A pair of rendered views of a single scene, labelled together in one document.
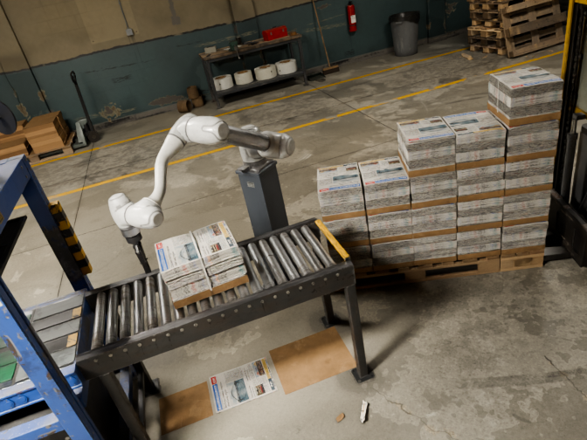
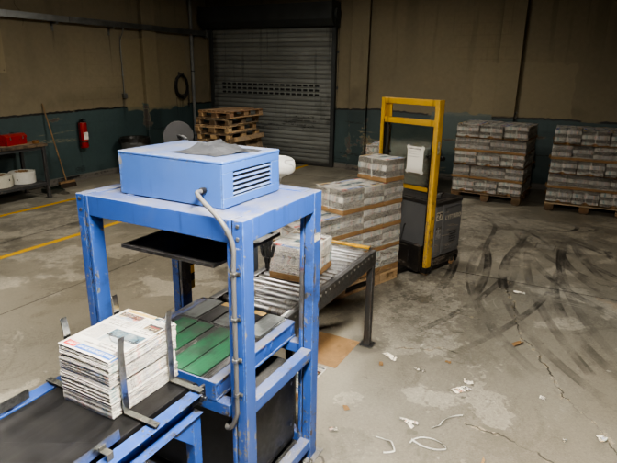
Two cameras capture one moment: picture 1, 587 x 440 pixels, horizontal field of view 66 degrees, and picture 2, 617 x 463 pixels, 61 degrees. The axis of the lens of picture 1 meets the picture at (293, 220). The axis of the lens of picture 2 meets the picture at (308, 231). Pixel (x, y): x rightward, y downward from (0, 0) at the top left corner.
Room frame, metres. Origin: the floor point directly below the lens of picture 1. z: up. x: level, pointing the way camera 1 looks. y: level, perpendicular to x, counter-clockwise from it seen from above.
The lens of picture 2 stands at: (-0.27, 3.02, 2.11)
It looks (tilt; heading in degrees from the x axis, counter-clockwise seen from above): 17 degrees down; 310
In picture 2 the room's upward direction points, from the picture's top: 1 degrees clockwise
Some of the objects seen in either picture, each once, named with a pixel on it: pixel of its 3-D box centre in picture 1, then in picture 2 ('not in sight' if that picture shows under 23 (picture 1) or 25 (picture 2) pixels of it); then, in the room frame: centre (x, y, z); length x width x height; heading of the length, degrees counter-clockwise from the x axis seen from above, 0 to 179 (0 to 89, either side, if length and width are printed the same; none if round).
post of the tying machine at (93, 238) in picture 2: not in sight; (104, 340); (2.09, 1.85, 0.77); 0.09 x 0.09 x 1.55; 12
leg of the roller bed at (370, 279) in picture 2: (355, 331); (368, 305); (1.82, -0.21, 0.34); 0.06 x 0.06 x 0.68; 12
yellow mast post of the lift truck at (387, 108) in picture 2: (567, 100); (383, 177); (2.87, -1.98, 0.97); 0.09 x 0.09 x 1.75; 82
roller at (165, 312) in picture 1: (163, 299); (283, 287); (1.88, 0.73, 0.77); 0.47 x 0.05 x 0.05; 12
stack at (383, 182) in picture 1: (407, 219); (327, 253); (2.70, -0.79, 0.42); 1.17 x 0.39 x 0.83; 82
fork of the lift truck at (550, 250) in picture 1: (491, 260); (372, 277); (2.51, -1.31, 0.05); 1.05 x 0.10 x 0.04; 82
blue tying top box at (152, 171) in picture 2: not in sight; (201, 170); (1.72, 1.46, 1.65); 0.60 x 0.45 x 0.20; 12
